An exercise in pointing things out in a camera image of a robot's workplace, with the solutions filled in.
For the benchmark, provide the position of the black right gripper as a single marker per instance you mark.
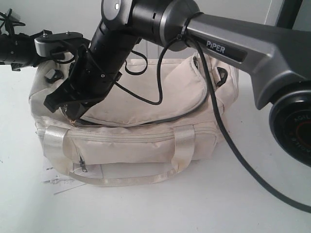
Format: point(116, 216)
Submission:
point(90, 80)

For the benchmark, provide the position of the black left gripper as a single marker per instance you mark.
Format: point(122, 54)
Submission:
point(19, 51)

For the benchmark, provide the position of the cream fabric duffel bag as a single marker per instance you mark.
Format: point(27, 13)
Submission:
point(123, 130)

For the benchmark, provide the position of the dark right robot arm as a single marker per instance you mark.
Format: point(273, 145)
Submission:
point(278, 61)

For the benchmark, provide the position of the white Tonlion hang tag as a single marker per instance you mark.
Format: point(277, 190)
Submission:
point(50, 175)

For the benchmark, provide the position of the white rear hang tag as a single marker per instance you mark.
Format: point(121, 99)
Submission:
point(63, 187)

